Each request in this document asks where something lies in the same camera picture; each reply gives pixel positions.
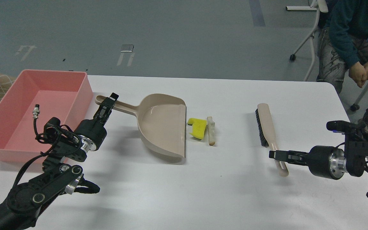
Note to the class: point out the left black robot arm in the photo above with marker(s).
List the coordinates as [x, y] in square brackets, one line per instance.
[45, 177]

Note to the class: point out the beige plastic dustpan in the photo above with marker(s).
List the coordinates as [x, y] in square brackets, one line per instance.
[161, 121]

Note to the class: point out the beige hand brush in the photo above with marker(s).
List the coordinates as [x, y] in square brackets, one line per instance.
[266, 127]

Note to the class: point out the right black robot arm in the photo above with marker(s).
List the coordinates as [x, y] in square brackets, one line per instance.
[355, 146]

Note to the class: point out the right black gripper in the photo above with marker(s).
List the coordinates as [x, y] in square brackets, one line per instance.
[323, 161]

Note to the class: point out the grey floor socket plate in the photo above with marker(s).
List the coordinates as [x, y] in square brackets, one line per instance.
[127, 48]

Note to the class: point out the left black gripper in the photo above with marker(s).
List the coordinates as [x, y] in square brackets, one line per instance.
[92, 131]

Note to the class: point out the seated person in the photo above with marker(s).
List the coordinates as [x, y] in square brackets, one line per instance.
[344, 46]

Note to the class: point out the yellow sponge piece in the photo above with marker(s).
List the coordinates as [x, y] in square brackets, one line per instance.
[198, 127]

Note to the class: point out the white table base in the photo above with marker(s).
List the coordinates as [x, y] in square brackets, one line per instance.
[301, 8]

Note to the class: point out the white office chair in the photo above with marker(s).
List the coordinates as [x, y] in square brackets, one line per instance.
[322, 8]

